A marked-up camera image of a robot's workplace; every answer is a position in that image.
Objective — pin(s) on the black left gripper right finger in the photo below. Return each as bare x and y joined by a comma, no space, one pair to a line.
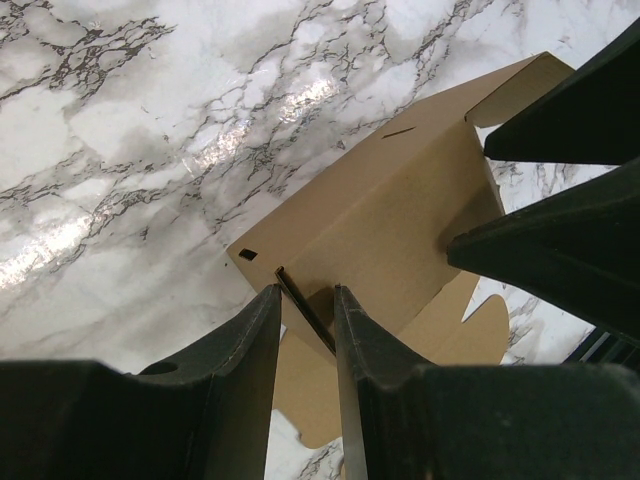
475,420

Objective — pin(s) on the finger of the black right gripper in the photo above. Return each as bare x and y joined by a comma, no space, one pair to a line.
577,250
592,117

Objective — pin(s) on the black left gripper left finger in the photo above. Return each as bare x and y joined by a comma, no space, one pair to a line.
201,413

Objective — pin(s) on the brown cardboard box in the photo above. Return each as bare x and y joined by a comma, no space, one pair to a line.
370,304

